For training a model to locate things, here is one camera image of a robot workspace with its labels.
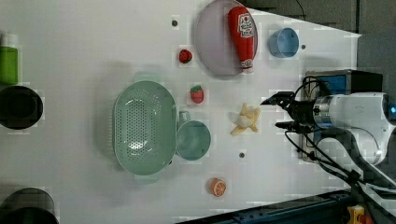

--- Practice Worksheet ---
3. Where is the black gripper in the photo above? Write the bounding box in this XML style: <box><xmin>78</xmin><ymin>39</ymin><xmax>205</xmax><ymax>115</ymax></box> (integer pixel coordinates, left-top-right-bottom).
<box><xmin>261</xmin><ymin>91</ymin><xmax>317</xmax><ymax>133</ymax></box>

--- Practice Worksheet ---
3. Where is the yellow plush peeled banana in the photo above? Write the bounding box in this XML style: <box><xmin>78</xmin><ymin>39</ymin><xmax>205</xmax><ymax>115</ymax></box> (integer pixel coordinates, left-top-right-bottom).
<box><xmin>231</xmin><ymin>103</ymin><xmax>261</xmax><ymax>135</ymax></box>

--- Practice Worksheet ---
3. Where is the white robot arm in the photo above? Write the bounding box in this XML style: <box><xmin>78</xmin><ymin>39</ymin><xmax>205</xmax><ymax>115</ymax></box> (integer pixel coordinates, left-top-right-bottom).
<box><xmin>262</xmin><ymin>91</ymin><xmax>395</xmax><ymax>221</ymax></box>

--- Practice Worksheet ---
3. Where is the blue cup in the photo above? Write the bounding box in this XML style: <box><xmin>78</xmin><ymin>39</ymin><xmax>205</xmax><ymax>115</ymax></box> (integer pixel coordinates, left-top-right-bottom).
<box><xmin>269</xmin><ymin>28</ymin><xmax>300</xmax><ymax>58</ymax></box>

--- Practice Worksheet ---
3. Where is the red plush strawberry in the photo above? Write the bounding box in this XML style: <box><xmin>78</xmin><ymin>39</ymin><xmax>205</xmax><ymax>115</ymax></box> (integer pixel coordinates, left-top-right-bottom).
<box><xmin>190</xmin><ymin>85</ymin><xmax>205</xmax><ymax>104</ymax></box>

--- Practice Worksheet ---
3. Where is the green mug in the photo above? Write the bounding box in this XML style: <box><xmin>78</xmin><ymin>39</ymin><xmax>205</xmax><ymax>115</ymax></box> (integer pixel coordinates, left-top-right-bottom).
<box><xmin>177</xmin><ymin>111</ymin><xmax>211</xmax><ymax>161</ymax></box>

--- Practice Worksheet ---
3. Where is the grey round plate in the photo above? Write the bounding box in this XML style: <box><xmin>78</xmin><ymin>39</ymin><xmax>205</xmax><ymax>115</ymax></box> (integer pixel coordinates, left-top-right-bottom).
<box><xmin>194</xmin><ymin>0</ymin><xmax>258</xmax><ymax>76</ymax></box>

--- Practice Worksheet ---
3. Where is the orange slice toy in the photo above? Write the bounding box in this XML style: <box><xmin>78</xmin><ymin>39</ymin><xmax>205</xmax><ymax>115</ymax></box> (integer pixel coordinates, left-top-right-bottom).
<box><xmin>209</xmin><ymin>178</ymin><xmax>227</xmax><ymax>197</ymax></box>

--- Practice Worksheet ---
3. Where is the red plush ketchup bottle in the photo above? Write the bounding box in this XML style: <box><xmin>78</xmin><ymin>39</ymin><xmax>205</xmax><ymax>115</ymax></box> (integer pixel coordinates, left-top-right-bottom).
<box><xmin>227</xmin><ymin>6</ymin><xmax>255</xmax><ymax>74</ymax></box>

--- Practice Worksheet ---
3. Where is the small dark red strawberry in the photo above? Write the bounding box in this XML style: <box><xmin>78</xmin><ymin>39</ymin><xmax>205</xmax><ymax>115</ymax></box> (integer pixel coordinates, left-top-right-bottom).
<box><xmin>178</xmin><ymin>49</ymin><xmax>192</xmax><ymax>63</ymax></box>

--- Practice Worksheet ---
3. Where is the green perforated colander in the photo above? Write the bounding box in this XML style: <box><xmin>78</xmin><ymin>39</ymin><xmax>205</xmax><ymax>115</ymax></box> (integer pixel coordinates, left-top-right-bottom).
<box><xmin>113</xmin><ymin>80</ymin><xmax>177</xmax><ymax>175</ymax></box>

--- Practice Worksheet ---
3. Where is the black round container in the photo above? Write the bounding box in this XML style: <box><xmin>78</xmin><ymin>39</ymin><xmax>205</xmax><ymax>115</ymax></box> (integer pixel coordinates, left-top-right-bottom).
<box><xmin>0</xmin><ymin>86</ymin><xmax>43</xmax><ymax>130</ymax></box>

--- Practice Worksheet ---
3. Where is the dark round pot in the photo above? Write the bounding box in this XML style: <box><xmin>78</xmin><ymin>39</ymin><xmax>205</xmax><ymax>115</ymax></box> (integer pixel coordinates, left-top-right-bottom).
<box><xmin>0</xmin><ymin>188</ymin><xmax>59</xmax><ymax>224</ymax></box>

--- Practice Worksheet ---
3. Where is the green bottle white cap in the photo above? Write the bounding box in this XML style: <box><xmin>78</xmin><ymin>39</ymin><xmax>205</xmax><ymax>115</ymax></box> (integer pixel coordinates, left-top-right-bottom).
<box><xmin>0</xmin><ymin>33</ymin><xmax>19</xmax><ymax>85</ymax></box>

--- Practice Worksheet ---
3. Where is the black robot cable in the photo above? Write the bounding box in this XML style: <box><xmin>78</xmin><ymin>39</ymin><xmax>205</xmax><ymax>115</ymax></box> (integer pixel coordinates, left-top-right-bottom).
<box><xmin>284</xmin><ymin>76</ymin><xmax>396</xmax><ymax>195</ymax></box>

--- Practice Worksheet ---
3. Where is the blue metal frame rail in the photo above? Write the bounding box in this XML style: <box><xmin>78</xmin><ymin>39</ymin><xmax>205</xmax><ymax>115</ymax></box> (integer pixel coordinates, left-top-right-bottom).
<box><xmin>178</xmin><ymin>190</ymin><xmax>356</xmax><ymax>224</ymax></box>

